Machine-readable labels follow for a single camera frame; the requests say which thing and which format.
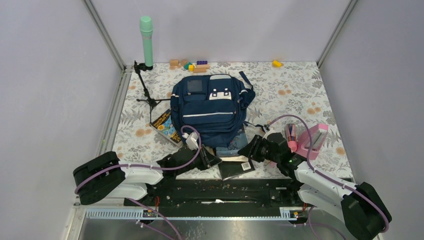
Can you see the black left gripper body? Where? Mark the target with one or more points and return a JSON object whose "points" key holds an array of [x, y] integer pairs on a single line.
{"points": [[197, 163]]}

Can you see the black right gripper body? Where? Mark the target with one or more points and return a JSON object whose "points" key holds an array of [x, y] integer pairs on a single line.
{"points": [[266, 153]]}

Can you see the navy blue student backpack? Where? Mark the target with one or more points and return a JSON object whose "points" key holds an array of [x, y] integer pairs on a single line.
{"points": [[214, 105]]}

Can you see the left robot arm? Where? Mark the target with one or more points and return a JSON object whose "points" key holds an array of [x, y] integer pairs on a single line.
{"points": [[106, 176]]}

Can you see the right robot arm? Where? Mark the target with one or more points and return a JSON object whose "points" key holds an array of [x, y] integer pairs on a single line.
{"points": [[358, 206]]}

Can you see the dark blue hardcover book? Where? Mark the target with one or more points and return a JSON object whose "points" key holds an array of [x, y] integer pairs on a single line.
{"points": [[230, 153]]}

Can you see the black notebook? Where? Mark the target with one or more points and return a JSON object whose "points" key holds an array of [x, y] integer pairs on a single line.
{"points": [[233, 169]]}

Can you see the colourful treehouse storey book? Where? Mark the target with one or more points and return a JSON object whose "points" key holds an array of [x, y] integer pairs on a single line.
{"points": [[164, 126]]}

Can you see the pink box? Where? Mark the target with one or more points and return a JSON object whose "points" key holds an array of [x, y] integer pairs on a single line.
{"points": [[319, 133]]}

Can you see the long wooden block front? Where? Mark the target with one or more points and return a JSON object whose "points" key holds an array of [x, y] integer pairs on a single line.
{"points": [[199, 70]]}

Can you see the long wooden block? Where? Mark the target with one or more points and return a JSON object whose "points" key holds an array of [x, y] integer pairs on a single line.
{"points": [[199, 70], [203, 66]]}

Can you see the yellow block far right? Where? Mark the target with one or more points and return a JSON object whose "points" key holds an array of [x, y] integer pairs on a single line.
{"points": [[277, 64]]}

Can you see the yellow toy block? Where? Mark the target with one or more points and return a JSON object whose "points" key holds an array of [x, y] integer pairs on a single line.
{"points": [[191, 68]]}

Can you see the teal toy block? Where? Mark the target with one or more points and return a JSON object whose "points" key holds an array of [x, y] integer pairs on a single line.
{"points": [[187, 65]]}

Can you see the long wooden block rear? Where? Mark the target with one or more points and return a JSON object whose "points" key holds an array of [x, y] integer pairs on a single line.
{"points": [[203, 66]]}

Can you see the light wooden cube block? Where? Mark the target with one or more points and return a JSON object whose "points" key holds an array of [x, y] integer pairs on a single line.
{"points": [[174, 62]]}

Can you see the purple studded toy brick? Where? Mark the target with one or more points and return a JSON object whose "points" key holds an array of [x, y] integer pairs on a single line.
{"points": [[202, 62]]}

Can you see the black tripod stand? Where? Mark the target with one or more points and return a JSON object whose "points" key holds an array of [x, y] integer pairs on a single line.
{"points": [[152, 102]]}

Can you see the green microphone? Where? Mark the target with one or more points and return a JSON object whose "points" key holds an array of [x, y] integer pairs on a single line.
{"points": [[146, 30]]}

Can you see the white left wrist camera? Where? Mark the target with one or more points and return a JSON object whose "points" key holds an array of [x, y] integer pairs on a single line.
{"points": [[191, 140]]}

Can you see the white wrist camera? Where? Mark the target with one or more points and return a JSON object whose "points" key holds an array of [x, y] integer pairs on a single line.
{"points": [[191, 140], [269, 132]]}

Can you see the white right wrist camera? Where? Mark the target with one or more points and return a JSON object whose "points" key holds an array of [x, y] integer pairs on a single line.
{"points": [[269, 132]]}

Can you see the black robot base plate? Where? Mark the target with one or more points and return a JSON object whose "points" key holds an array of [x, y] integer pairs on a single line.
{"points": [[175, 193]]}

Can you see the slotted metal cable rail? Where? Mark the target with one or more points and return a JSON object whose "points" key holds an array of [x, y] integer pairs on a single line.
{"points": [[200, 212]]}

